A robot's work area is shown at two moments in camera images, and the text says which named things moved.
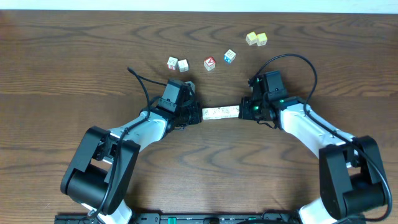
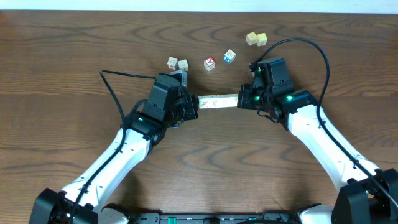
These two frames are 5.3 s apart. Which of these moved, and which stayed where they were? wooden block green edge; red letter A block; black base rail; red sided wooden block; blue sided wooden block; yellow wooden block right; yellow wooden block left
Moved: wooden block green edge
Stayed: black base rail; yellow wooden block right; blue sided wooden block; red sided wooden block; red letter A block; yellow wooden block left
